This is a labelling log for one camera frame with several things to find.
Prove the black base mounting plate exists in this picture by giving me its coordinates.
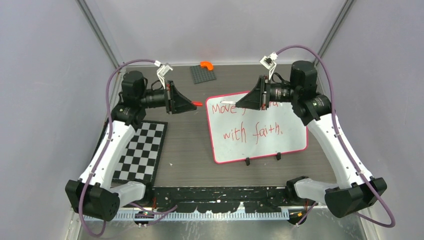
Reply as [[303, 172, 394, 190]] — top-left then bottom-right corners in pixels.
[[121, 186, 319, 215]]

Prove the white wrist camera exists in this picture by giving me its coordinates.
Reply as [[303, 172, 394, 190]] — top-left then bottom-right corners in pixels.
[[259, 52, 278, 80], [153, 60, 174, 89]]

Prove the orange curved plastic piece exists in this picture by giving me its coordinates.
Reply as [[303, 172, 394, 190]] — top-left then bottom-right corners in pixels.
[[199, 61, 214, 71]]

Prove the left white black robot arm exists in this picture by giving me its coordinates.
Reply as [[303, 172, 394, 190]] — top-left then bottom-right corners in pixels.
[[65, 70, 203, 222]]

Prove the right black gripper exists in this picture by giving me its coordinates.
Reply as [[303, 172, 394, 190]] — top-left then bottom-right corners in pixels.
[[235, 74, 300, 110]]

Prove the pink framed whiteboard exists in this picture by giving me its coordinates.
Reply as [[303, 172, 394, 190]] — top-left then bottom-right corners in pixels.
[[205, 92, 309, 164]]

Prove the grey studded baseplate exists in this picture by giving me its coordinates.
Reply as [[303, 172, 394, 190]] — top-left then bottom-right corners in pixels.
[[189, 65, 217, 84]]

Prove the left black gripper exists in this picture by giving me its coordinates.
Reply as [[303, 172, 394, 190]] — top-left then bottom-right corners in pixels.
[[138, 80, 197, 114]]

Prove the red marker cap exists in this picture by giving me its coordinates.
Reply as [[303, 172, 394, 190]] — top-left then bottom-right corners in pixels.
[[192, 101, 203, 107]]

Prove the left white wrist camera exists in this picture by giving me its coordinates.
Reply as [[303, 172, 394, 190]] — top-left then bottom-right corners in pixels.
[[153, 60, 174, 89]]

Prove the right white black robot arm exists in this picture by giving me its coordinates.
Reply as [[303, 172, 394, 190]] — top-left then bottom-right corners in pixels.
[[235, 60, 387, 218]]

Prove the black white checkerboard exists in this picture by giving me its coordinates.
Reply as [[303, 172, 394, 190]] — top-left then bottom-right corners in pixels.
[[90, 120, 168, 186]]

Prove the red capped white marker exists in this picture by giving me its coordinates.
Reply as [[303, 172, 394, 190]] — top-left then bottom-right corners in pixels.
[[220, 100, 247, 108]]

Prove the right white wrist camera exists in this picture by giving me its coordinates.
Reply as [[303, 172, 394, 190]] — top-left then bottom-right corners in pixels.
[[259, 52, 278, 80]]

